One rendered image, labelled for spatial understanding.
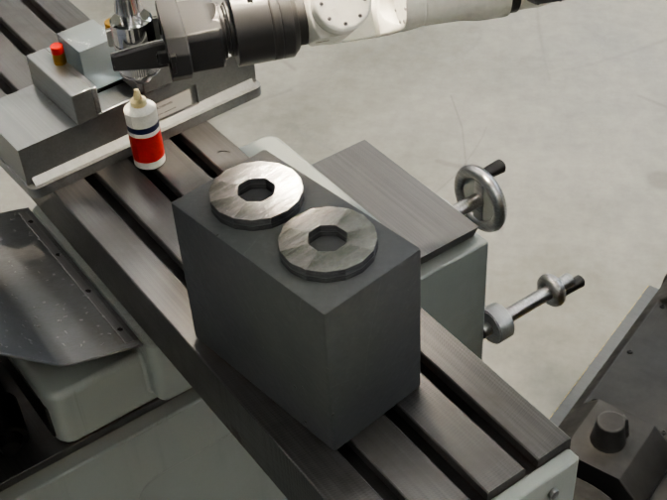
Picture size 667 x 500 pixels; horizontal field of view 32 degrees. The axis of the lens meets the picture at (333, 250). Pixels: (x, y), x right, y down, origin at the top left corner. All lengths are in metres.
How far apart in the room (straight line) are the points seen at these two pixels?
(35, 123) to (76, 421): 0.37
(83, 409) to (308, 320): 0.46
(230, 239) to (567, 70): 2.36
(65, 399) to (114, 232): 0.20
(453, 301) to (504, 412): 0.56
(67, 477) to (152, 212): 0.34
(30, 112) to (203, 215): 0.46
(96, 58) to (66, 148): 0.12
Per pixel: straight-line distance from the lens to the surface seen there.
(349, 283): 1.00
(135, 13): 1.30
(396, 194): 1.71
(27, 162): 1.45
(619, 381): 1.65
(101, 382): 1.38
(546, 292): 1.86
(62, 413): 1.39
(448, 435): 1.13
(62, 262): 1.47
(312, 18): 1.32
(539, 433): 1.14
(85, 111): 1.45
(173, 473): 1.56
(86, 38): 1.47
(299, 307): 1.00
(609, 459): 1.53
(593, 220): 2.82
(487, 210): 1.85
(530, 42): 3.46
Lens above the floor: 1.80
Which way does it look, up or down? 42 degrees down
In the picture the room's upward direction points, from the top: 4 degrees counter-clockwise
